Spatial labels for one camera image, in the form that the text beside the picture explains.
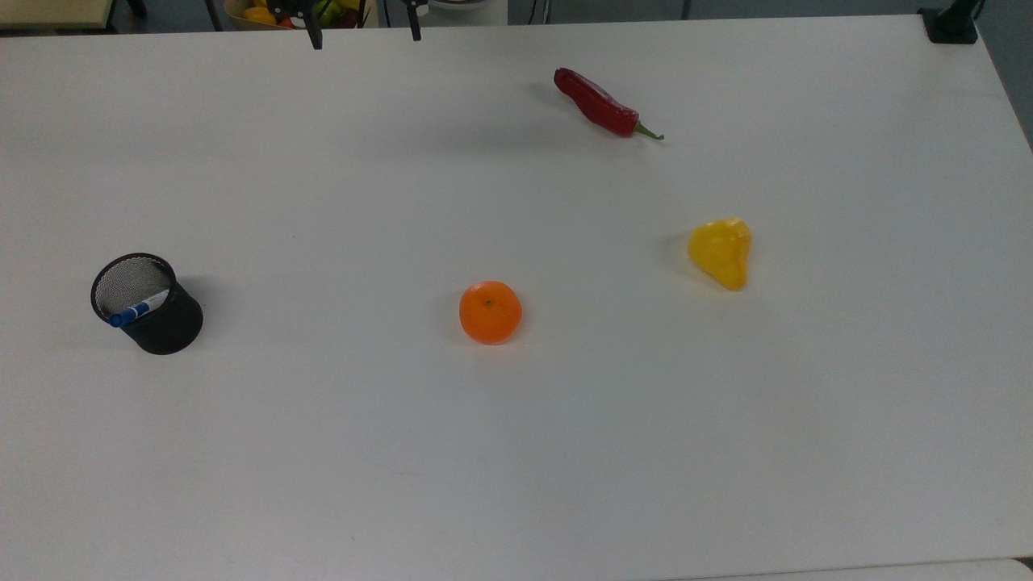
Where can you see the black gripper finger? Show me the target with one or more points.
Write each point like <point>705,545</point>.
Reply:
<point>313,36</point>
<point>414,24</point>

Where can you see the blue white marker pen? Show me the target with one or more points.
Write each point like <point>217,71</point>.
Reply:
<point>133,311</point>

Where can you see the black mesh pen cup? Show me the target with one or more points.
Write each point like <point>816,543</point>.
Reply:
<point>173,331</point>

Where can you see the yellow toy fruit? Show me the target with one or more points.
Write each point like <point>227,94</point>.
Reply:
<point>260,15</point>

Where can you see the beige basket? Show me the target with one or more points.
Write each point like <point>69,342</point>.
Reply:
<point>236,19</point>

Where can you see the red chili pepper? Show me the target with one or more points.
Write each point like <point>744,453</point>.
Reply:
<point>597,105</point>

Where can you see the wooden table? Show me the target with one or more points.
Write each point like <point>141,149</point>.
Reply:
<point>48,12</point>

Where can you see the orange mandarin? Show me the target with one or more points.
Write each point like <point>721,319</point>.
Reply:
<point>490,313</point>

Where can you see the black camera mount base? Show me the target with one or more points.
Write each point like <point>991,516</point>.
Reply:
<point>948,32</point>

